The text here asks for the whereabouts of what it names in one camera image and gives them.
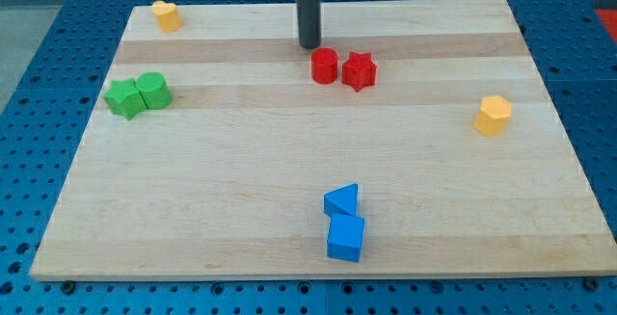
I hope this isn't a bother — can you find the yellow hexagon block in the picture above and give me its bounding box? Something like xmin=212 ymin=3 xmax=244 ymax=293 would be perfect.
xmin=473 ymin=95 xmax=512 ymax=137

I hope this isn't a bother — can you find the blue triangle block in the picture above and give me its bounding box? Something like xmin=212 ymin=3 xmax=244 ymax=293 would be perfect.
xmin=323 ymin=183 xmax=359 ymax=216

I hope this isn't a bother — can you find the red cylinder block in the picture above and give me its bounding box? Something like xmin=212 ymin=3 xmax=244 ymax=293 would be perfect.
xmin=311 ymin=47 xmax=338 ymax=85

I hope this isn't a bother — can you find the red star block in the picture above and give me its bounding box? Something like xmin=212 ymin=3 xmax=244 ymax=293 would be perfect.
xmin=341 ymin=52 xmax=377 ymax=92

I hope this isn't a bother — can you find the light wooden board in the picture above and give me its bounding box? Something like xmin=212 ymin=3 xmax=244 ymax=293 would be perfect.
xmin=30 ymin=0 xmax=616 ymax=281

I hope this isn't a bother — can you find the blue cube block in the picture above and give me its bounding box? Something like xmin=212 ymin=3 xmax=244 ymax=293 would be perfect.
xmin=327 ymin=214 xmax=365 ymax=262

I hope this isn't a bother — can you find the green cylinder block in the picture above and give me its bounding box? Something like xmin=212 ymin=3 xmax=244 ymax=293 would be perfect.
xmin=136 ymin=72 xmax=173 ymax=110

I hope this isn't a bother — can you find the yellow heart block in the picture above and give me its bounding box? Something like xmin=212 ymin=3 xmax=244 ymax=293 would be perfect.
xmin=151 ymin=0 xmax=183 ymax=33

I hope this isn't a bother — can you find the green star block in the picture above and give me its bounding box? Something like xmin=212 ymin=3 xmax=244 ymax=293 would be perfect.
xmin=103 ymin=78 xmax=147 ymax=120

